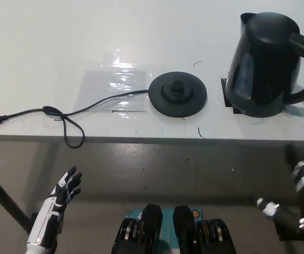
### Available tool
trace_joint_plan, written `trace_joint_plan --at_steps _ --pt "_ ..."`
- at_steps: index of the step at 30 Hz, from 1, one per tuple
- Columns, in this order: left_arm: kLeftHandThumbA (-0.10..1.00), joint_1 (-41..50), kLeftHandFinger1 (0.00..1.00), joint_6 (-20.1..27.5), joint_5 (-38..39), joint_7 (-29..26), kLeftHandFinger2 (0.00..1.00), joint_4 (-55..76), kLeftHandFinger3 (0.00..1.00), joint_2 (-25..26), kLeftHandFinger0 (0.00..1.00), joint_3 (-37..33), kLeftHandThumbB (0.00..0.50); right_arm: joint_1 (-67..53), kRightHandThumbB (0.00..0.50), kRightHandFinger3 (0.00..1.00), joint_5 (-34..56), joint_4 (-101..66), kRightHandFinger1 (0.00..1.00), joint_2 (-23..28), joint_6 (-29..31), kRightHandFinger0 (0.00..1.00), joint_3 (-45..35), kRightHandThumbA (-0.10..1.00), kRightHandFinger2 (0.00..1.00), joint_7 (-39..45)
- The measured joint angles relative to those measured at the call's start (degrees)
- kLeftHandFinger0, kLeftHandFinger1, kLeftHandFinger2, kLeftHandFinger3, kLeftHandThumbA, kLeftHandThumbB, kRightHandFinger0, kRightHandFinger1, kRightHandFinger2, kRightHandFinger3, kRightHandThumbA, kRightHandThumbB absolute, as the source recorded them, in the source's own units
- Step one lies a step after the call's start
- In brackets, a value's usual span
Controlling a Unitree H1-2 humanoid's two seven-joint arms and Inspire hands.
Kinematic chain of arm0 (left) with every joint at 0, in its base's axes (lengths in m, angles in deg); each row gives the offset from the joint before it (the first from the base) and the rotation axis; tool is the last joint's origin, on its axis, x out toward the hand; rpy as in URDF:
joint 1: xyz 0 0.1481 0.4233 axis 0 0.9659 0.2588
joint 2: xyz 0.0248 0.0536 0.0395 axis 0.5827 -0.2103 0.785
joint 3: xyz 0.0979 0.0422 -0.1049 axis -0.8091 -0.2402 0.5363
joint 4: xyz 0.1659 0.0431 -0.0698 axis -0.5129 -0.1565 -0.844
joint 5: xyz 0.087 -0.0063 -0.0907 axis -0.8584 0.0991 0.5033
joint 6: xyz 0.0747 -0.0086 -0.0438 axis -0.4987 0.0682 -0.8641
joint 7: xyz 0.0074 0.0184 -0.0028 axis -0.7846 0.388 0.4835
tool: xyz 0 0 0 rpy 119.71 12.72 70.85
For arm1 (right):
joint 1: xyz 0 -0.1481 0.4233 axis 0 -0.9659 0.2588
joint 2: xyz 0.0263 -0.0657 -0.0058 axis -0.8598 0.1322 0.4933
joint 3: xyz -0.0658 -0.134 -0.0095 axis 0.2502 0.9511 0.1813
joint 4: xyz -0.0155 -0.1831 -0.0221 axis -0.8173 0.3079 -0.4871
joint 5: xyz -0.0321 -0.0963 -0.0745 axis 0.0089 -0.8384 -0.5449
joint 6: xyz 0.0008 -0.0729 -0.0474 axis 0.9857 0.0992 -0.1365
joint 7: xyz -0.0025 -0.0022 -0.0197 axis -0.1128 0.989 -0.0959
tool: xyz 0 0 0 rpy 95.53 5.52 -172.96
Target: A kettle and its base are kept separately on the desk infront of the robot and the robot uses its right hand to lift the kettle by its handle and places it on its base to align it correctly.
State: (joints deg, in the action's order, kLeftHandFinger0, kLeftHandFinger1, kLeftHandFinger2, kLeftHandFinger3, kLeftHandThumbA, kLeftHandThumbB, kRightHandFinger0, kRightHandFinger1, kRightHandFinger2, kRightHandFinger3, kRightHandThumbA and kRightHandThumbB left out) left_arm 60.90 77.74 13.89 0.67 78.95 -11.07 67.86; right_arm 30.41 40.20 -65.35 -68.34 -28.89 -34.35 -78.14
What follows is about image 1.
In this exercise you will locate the black electric kettle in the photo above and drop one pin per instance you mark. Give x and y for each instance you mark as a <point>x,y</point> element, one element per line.
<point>262,66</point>

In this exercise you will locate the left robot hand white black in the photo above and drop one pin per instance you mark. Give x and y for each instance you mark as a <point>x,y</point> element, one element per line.
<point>57,195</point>

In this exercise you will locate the round black kettle base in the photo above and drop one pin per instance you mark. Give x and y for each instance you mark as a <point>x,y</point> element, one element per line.
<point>178,105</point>

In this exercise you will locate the black table leg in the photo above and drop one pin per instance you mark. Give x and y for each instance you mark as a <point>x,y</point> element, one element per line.
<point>3,190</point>

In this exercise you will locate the large clear plastic sheet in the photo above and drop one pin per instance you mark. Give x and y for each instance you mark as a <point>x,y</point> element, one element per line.
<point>109,90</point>

